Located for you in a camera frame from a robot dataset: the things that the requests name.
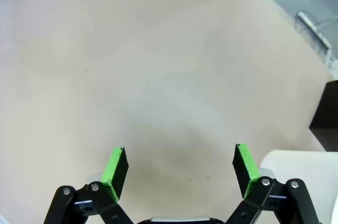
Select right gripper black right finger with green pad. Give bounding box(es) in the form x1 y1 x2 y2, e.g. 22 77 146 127
224 143 322 224

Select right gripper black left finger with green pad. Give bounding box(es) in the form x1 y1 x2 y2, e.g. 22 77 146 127
43 146 135 224

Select white paper cup with lid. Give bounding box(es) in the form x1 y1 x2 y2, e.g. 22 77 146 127
259 150 338 224

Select black square box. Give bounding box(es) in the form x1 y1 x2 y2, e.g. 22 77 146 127
308 78 338 152

